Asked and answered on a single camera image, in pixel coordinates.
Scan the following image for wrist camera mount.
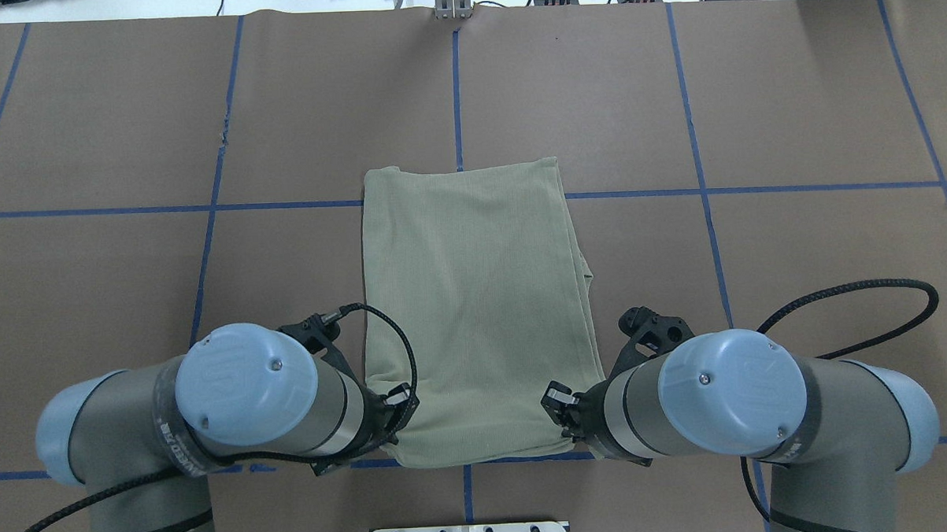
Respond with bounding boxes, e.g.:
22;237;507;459
277;311;353;377
608;306;695;379

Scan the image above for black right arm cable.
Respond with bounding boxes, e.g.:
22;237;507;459
733;278;947;525

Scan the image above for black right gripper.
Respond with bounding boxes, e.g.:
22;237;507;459
540;380;653;467

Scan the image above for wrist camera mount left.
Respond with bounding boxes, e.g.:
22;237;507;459
277;311;353;377

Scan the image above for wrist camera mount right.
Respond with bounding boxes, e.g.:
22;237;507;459
608;306;695;379

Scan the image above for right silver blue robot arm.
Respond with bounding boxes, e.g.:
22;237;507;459
541;329;940;532

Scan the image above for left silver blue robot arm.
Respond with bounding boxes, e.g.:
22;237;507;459
35;312;419;532

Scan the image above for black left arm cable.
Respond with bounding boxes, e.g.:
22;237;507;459
0;301;424;532

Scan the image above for brown table cover mat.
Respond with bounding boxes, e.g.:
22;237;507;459
0;0;947;532

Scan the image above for green long-sleeve shirt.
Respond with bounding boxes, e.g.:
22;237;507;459
361;157;604;469

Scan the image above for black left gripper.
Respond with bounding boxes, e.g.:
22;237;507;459
311;381;419;476

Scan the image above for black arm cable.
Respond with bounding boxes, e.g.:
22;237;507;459
0;301;424;532
733;278;947;525

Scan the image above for grey aluminium post bracket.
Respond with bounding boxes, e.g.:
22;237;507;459
435;0;474;20

